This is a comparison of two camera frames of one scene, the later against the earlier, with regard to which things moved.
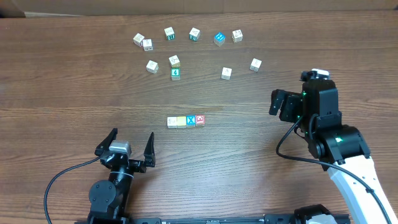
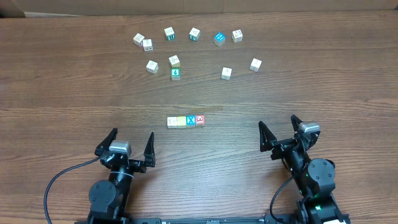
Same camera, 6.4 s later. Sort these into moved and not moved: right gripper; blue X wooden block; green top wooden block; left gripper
Moved: right gripper
Not moved: left gripper; green top wooden block; blue X wooden block
